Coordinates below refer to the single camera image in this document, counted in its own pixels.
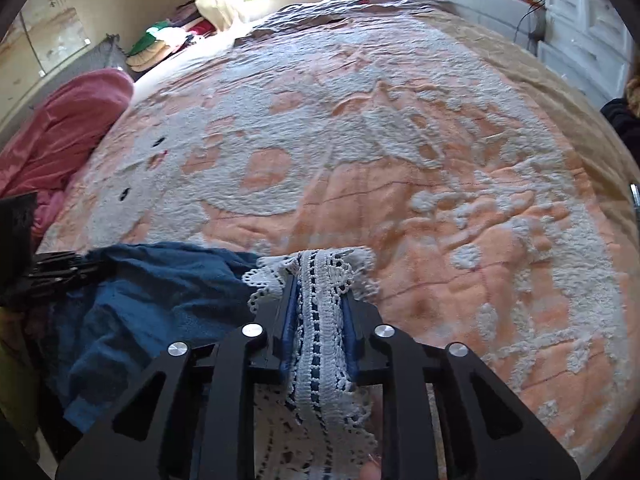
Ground peach bear-patterned bedspread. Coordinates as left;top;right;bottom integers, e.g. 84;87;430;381
41;10;639;474

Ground pile of colourful clothes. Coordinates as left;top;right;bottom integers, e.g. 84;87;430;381
126;1;218;74

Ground floral wall painting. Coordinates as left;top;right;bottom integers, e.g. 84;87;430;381
1;0;90;101

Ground pink crumpled blanket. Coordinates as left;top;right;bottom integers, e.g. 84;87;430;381
1;68;134;240

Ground white drawer cabinet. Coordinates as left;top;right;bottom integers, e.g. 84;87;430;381
538;0;636;108

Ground blue denim lace-trimmed pants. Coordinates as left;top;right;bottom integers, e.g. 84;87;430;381
49;243;376;479

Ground operator hand fingertip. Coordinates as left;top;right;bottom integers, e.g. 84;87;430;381
358;393;383;480

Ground black heater with dials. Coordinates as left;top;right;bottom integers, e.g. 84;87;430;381
0;192;37;313

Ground brown patterned quilt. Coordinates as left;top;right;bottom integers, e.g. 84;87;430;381
234;0;452;47

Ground grey upholstered headboard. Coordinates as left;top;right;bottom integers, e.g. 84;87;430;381
1;34;138;140

